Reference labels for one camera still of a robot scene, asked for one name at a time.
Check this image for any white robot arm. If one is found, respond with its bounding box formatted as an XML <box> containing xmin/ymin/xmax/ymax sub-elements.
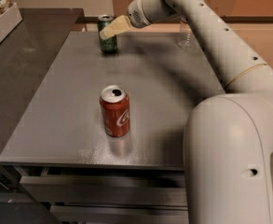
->
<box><xmin>100</xmin><ymin>0</ymin><xmax>273</xmax><ymax>224</ymax></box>

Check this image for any steel drawer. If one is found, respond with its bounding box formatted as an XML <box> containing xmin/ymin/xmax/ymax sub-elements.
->
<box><xmin>20</xmin><ymin>168</ymin><xmax>186</xmax><ymax>208</ymax></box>
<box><xmin>50</xmin><ymin>206</ymin><xmax>189</xmax><ymax>224</ymax></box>

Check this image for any upper steel drawer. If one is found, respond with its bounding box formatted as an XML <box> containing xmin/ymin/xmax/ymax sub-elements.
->
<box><xmin>20</xmin><ymin>168</ymin><xmax>186</xmax><ymax>208</ymax></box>

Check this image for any green soda can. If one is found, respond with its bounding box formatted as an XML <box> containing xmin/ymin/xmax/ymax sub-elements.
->
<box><xmin>97</xmin><ymin>14</ymin><xmax>117</xmax><ymax>52</ymax></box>

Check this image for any lower steel drawer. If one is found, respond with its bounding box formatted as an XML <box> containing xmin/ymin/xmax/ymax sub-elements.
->
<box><xmin>50</xmin><ymin>206</ymin><xmax>189</xmax><ymax>224</ymax></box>

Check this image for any red coke can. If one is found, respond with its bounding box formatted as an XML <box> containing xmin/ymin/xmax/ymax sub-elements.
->
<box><xmin>100</xmin><ymin>85</ymin><xmax>130</xmax><ymax>137</ymax></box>

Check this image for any clear plastic water bottle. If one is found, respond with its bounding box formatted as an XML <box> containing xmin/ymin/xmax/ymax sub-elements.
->
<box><xmin>178</xmin><ymin>18</ymin><xmax>192</xmax><ymax>49</ymax></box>

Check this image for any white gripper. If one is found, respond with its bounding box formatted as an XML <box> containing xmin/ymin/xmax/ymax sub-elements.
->
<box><xmin>99</xmin><ymin>0</ymin><xmax>173</xmax><ymax>40</ymax></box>

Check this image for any white snack box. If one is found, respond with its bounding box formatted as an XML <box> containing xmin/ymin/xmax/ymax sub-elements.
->
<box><xmin>0</xmin><ymin>3</ymin><xmax>22</xmax><ymax>43</ymax></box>

